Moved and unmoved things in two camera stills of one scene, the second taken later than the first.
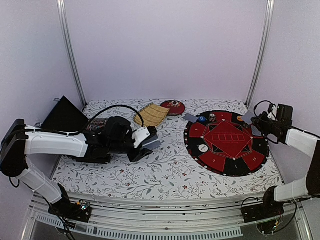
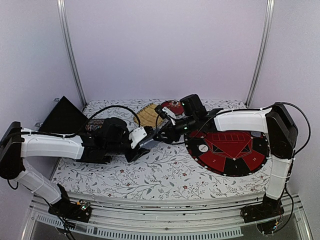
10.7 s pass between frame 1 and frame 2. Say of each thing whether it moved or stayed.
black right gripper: moved
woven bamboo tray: stayed
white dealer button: stayed
